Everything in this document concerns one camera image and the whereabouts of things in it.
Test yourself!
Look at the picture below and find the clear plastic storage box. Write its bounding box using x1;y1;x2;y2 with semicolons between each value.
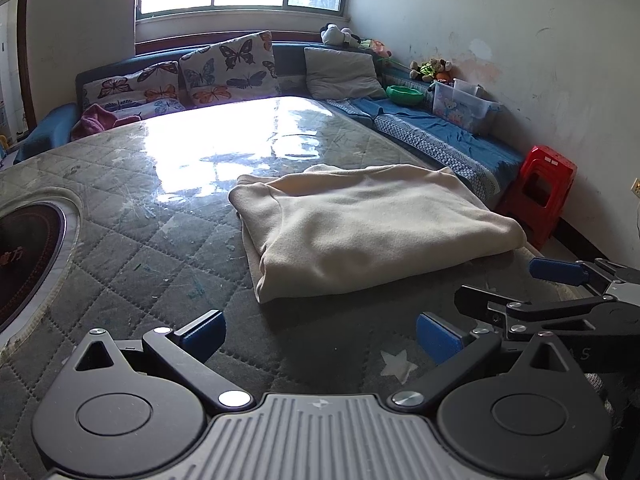
430;78;501;136

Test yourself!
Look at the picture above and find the panda plush toy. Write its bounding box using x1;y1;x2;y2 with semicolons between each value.
320;23;362;49

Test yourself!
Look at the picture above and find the quilted grey table cover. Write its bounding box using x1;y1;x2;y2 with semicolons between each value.
0;96;601;480

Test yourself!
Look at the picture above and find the brown bear plush toy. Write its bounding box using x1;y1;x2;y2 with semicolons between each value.
409;58;454;84

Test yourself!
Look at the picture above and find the pink cloth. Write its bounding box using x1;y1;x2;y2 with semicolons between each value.
71;103;144;141

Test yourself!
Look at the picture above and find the green bowl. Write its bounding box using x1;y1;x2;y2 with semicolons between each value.
385;85;424;107

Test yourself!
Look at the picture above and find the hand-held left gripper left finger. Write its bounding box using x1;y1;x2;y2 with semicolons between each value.
74;309;254;415

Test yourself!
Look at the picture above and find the long butterfly print pillow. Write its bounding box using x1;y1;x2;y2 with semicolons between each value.
81;61;182;112

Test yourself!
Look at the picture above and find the pink and green plush toy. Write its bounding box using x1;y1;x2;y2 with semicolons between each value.
359;38;394;59

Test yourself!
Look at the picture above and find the small butterfly print pillow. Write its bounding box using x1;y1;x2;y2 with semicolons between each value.
102;97;187;122

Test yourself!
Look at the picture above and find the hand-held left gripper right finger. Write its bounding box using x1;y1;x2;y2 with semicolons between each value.
389;311;584;414

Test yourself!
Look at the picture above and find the round table hotplate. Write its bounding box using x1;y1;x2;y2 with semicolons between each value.
0;187;84;337

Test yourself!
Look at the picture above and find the cream long-sleeve top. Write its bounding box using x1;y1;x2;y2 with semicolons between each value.
229;162;527;305

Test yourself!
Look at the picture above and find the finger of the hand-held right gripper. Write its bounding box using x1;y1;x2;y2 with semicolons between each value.
529;257;640;296
454;285;621;329

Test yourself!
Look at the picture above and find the dark blue sofa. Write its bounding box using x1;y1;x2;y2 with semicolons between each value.
14;41;526;202

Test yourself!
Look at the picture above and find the large butterfly print pillow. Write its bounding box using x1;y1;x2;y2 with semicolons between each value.
178;31;279;107

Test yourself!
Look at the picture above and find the red plastic stool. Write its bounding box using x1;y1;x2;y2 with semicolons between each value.
494;144;577;251

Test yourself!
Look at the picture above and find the grey pillow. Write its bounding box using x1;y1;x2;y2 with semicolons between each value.
303;47;386;101

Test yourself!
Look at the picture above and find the blue sofa sheet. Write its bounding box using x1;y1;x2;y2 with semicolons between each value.
325;95;526;202

